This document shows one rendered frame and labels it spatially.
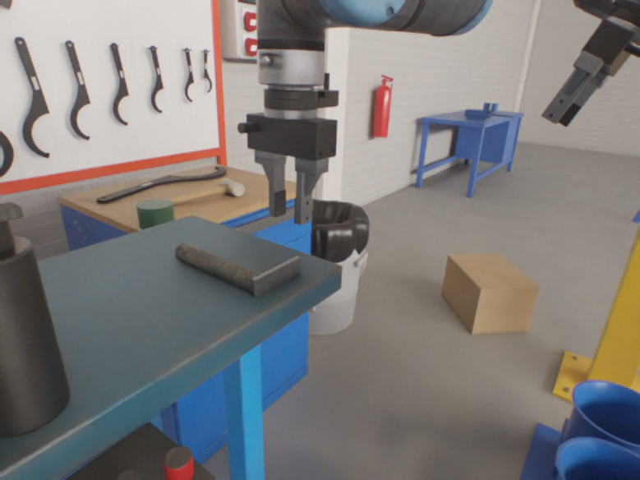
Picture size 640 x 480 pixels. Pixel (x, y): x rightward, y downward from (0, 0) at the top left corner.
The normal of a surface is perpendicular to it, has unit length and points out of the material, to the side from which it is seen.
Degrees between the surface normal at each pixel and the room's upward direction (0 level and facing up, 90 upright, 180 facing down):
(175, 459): 0
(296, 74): 90
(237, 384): 90
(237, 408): 90
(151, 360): 0
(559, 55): 90
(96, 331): 0
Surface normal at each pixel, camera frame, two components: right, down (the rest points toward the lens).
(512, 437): 0.04, -0.92
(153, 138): 0.80, 0.25
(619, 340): -0.59, 0.29
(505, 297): 0.11, 0.38
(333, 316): 0.38, 0.41
